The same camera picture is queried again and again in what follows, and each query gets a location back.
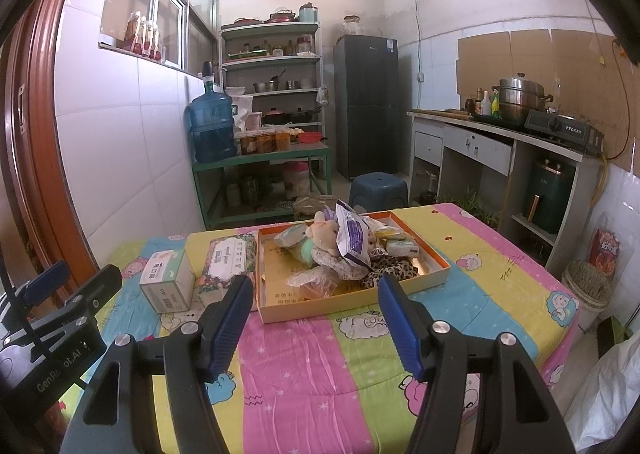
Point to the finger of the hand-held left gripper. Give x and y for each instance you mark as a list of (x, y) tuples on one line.
[(47, 276), (95, 286)]

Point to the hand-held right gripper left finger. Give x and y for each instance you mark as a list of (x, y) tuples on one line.
[(230, 329)]

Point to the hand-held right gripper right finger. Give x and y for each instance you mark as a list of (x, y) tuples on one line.
[(400, 329)]

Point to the leopard print scrunchie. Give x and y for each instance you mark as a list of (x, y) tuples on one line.
[(390, 270)]

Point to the shallow gold cardboard box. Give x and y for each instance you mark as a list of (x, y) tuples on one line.
[(295, 304)]

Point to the white floral cloth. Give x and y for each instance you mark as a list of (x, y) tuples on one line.
[(340, 266)]

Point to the clear plastic bag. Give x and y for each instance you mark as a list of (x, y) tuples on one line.
[(312, 281)]

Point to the yellow and white packet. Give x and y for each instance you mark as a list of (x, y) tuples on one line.
[(390, 233)]

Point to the white and purple packet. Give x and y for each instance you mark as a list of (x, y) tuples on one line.
[(352, 236)]

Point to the beige plush rabbit toy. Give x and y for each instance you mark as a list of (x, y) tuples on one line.
[(322, 234)]

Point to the floral tissue box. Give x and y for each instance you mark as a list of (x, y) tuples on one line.
[(225, 261)]

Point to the white face mask box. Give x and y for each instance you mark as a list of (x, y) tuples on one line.
[(167, 284)]

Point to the green leafy plant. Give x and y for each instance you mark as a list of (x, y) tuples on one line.
[(472, 204)]

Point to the blue plastic stool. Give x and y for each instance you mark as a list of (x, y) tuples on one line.
[(377, 184)]

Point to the round cushioned stool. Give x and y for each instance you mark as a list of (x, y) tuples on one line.
[(312, 204)]

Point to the white jar with red lid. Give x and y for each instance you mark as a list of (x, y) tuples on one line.
[(296, 181)]

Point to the green metal table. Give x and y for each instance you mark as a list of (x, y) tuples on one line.
[(265, 157)]

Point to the white bucket with straw lid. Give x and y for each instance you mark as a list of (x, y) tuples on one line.
[(585, 304)]

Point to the glass jar of pickles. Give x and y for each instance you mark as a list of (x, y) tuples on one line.
[(265, 140), (282, 138), (247, 142)]

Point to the white kitchen counter cabinet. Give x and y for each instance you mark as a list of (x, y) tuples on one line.
[(480, 146)]

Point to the blue water jug with pump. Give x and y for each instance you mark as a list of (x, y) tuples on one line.
[(212, 123)]

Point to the dark green air fryer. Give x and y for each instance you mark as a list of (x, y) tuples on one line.
[(550, 194)]

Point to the red plastic bowl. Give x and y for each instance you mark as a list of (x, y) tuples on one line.
[(310, 137)]

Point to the white plastic bag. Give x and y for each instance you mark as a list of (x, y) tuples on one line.
[(605, 394)]

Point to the red snack bag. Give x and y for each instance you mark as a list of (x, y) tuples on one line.
[(605, 249)]

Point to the dark refrigerator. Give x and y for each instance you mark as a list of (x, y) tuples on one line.
[(365, 103)]

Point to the dark sauce bottle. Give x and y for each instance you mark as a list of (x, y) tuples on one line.
[(470, 105)]

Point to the white plastic bottle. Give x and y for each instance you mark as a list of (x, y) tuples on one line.
[(486, 104)]

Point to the small steel pot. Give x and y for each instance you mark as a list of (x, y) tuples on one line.
[(265, 87)]

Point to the yellow-green bottle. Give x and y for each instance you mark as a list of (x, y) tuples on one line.
[(495, 103)]

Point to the red-filled glass bottle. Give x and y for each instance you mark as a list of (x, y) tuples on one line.
[(132, 31), (144, 36), (154, 42)]

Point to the black gas stove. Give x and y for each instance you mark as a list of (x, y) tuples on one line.
[(560, 128)]

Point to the steel steamer pot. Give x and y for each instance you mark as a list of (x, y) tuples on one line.
[(520, 96)]

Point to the white metal shelf rack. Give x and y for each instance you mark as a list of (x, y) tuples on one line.
[(270, 61)]

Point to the green tray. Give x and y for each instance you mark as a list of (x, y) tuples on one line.
[(247, 53)]

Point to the large clear glass jar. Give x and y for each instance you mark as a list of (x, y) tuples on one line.
[(351, 26)]

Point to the red lidded pot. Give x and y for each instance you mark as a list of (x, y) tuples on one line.
[(280, 16)]

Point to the teal enamel pot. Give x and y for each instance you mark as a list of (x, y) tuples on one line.
[(308, 12)]

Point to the brown wooden door frame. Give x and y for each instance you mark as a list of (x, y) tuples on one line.
[(40, 133)]

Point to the brown cardboard wall sheet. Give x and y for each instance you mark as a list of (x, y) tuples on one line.
[(525, 58)]

